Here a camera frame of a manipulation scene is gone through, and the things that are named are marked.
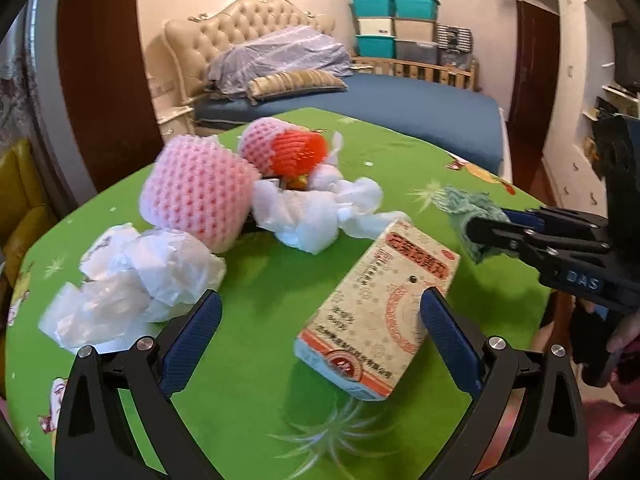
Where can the crumpled clear plastic bag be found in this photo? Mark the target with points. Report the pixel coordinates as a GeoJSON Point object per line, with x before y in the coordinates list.
{"type": "Point", "coordinates": [135, 282]}

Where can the person's right hand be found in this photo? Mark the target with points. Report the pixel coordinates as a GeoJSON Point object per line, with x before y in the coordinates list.
{"type": "Point", "coordinates": [626, 332]}

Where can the white tissue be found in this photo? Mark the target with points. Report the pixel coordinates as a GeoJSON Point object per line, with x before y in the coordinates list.
{"type": "Point", "coordinates": [310, 220]}

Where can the purple striped pillow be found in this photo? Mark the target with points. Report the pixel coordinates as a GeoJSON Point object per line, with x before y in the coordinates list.
{"type": "Point", "coordinates": [283, 51]}

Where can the pink foam fruit net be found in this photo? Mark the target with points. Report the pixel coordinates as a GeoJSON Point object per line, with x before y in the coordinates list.
{"type": "Point", "coordinates": [200, 187]}

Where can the green cartoon tablecloth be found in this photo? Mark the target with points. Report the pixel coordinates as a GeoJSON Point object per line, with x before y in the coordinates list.
{"type": "Point", "coordinates": [254, 408]}

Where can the teal cloth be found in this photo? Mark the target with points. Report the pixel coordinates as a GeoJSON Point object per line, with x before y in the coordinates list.
{"type": "Point", "coordinates": [461, 207]}

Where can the wooden crib rail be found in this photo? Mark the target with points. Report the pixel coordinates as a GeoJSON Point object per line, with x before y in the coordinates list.
{"type": "Point", "coordinates": [451, 76]}

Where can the dark brown wooden door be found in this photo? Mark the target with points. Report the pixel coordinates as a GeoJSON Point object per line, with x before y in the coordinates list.
{"type": "Point", "coordinates": [105, 89]}

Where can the beige medicine box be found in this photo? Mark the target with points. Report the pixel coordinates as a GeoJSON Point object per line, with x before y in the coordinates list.
{"type": "Point", "coordinates": [366, 333]}

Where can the pink and orange foam net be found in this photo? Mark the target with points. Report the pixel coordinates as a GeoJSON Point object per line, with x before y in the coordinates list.
{"type": "Point", "coordinates": [281, 149]}

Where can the dark wooden wardrobe door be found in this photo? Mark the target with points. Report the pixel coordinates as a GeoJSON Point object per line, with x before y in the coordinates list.
{"type": "Point", "coordinates": [536, 71]}

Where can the stacked teal storage bins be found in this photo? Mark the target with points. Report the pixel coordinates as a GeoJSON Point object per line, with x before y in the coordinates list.
{"type": "Point", "coordinates": [402, 29]}

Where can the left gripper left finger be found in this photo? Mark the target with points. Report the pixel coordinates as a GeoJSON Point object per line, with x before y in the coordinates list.
{"type": "Point", "coordinates": [94, 439]}

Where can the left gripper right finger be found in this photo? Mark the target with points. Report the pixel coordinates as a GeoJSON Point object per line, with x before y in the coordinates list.
{"type": "Point", "coordinates": [548, 439]}

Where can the yellow leather armchair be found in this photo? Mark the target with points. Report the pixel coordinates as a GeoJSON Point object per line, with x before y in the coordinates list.
{"type": "Point", "coordinates": [26, 211]}

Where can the beige tufted headboard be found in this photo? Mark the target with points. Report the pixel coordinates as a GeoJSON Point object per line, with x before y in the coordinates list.
{"type": "Point", "coordinates": [197, 40]}

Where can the white bedside nightstand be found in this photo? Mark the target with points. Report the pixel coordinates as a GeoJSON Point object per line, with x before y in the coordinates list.
{"type": "Point", "coordinates": [173, 119]}

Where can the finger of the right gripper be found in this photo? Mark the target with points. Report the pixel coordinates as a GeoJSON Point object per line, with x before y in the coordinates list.
{"type": "Point", "coordinates": [529, 245]}
{"type": "Point", "coordinates": [530, 217]}

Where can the striped gold bolster pillow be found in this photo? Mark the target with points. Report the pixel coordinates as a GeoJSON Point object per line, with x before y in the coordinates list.
{"type": "Point", "coordinates": [296, 83]}

